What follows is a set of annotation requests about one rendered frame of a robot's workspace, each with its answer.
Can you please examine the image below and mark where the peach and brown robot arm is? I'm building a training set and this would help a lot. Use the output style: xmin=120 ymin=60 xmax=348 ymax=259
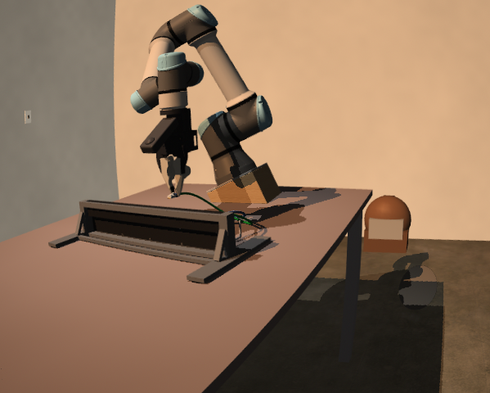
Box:
xmin=130 ymin=4 xmax=272 ymax=185

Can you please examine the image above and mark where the dark grey port rack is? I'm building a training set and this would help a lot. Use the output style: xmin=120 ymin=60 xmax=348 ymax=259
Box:
xmin=48 ymin=200 xmax=271 ymax=283

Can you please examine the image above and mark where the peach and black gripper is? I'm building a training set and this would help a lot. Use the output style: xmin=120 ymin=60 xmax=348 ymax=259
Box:
xmin=156 ymin=107 xmax=198 ymax=197

